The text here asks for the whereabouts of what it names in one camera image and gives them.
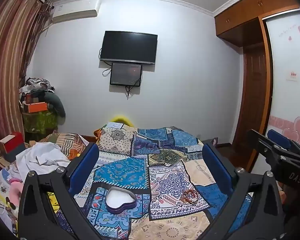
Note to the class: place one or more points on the black wall television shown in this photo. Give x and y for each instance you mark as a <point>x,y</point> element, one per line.
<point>128,47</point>

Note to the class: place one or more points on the small black wall monitor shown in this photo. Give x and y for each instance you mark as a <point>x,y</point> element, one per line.
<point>126,74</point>

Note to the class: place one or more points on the yellow pillow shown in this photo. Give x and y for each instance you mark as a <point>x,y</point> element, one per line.
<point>121,119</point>

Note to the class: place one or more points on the red box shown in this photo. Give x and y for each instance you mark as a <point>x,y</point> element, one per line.
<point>15,141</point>

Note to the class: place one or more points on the purple heart-shaped tin box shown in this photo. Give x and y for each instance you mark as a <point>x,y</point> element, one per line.
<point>120,198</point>

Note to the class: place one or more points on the green patterned cloth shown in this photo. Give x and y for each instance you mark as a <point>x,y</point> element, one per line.
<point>40,123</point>

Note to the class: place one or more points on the white cloth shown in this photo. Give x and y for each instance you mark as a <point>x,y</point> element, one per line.
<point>40,155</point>

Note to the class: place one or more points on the yellow printed cloth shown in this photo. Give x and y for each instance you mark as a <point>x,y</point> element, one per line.
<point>53,201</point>

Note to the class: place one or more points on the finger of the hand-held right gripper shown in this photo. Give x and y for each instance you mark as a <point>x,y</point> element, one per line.
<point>280,138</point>
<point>262,145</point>

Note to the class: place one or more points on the orange striped quilt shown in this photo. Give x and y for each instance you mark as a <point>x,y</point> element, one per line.
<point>67,140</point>

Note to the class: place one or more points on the pile of folded clothes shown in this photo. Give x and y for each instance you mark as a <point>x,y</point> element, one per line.
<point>37,85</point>

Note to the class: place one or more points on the orange box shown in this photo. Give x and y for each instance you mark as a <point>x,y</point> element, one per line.
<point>36,107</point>

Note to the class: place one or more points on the pink cloth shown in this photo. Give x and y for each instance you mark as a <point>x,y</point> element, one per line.
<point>13,188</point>

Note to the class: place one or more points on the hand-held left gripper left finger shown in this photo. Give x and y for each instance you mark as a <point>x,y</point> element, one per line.
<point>85,166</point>

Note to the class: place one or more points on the brown striped curtain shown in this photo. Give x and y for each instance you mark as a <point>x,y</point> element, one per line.
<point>7,55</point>

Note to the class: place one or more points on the blue patchwork blanket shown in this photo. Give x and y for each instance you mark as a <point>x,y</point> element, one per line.
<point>145,155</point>

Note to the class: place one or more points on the printed plastic bag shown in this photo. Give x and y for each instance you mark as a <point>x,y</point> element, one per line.
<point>1,187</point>

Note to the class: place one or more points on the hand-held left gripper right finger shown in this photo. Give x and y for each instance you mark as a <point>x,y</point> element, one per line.
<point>216,166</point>

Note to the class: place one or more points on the white air conditioner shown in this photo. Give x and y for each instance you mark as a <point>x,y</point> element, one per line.
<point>76,10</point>

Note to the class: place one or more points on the dark grey jacket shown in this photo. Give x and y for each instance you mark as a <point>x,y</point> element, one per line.
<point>57,105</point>

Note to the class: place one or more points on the white heart-print sliding door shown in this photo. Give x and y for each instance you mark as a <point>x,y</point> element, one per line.
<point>287,80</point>

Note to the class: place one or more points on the wooden wardrobe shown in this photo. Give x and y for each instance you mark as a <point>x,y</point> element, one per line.
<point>242,12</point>

